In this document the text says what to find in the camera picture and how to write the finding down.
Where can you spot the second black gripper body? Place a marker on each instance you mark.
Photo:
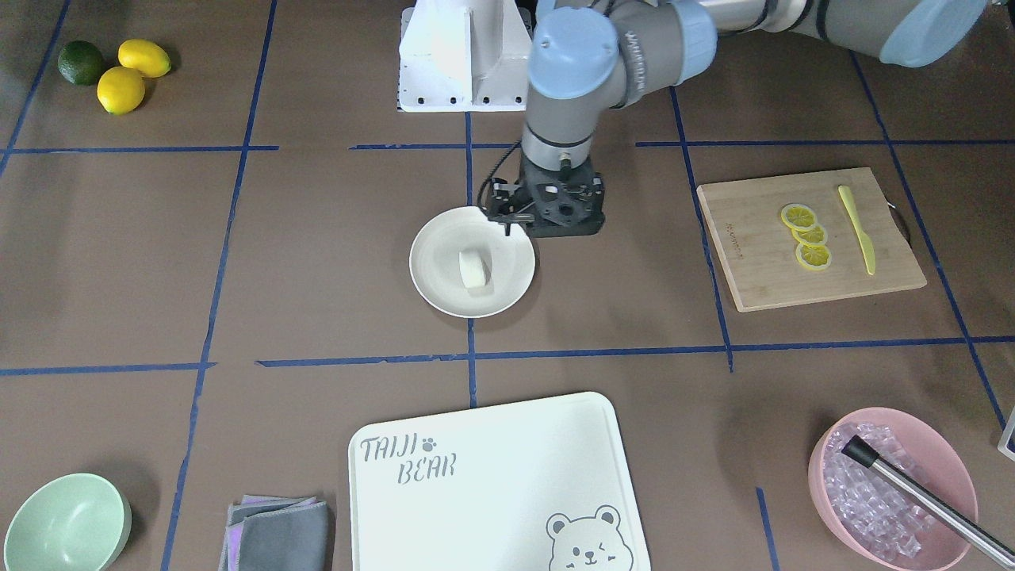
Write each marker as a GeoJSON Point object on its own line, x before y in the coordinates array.
{"type": "Point", "coordinates": [501, 202]}

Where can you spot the cream round plate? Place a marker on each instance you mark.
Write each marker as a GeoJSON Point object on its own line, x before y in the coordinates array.
{"type": "Point", "coordinates": [434, 265]}

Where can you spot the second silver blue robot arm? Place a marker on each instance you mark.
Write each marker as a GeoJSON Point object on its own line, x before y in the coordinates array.
{"type": "Point", "coordinates": [587, 58]}

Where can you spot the white bear tray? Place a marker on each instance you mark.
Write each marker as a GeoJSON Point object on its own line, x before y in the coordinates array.
{"type": "Point", "coordinates": [541, 484]}

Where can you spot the bamboo cutting board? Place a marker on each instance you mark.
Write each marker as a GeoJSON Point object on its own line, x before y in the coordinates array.
{"type": "Point", "coordinates": [757, 250]}

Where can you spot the top lemon slice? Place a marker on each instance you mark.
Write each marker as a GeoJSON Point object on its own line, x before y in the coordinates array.
{"type": "Point", "coordinates": [798, 217]}

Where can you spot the lemon slice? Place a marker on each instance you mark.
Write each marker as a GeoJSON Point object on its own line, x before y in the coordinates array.
{"type": "Point", "coordinates": [815, 258]}
{"type": "Point", "coordinates": [815, 237]}
{"type": "Point", "coordinates": [798, 217]}

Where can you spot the middle lemon slice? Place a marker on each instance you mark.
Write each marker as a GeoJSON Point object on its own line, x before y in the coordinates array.
{"type": "Point", "coordinates": [815, 237]}

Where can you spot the bottom lemon slice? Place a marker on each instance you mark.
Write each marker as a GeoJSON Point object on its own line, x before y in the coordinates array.
{"type": "Point", "coordinates": [815, 258]}

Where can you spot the yellow plastic knife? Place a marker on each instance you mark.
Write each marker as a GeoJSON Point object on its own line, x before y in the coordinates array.
{"type": "Point", "coordinates": [864, 240]}

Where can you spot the pink bowl with ice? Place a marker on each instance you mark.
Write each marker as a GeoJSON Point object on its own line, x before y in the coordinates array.
{"type": "Point", "coordinates": [860, 474]}

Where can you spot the upper yellow lemon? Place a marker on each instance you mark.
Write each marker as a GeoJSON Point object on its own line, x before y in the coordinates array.
{"type": "Point", "coordinates": [146, 57]}

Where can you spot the yellow lemon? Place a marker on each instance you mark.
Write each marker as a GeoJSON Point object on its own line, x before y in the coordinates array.
{"type": "Point", "coordinates": [146, 57]}
{"type": "Point", "coordinates": [120, 90]}

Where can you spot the grey folded cloth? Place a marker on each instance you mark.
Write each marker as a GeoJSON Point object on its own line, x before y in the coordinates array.
{"type": "Point", "coordinates": [276, 533]}

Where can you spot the lower yellow lemon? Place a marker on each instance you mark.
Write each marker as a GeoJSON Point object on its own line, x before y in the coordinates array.
{"type": "Point", "coordinates": [120, 90]}

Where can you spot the green lime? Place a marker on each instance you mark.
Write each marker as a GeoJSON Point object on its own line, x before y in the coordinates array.
{"type": "Point", "coordinates": [81, 63]}

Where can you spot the steel muddler black tip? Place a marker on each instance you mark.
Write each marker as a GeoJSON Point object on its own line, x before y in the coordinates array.
{"type": "Point", "coordinates": [928, 497]}

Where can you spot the green bowl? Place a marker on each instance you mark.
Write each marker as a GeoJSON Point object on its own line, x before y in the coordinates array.
{"type": "Point", "coordinates": [76, 522]}

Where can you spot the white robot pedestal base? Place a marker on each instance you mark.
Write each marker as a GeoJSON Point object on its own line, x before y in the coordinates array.
{"type": "Point", "coordinates": [464, 56]}

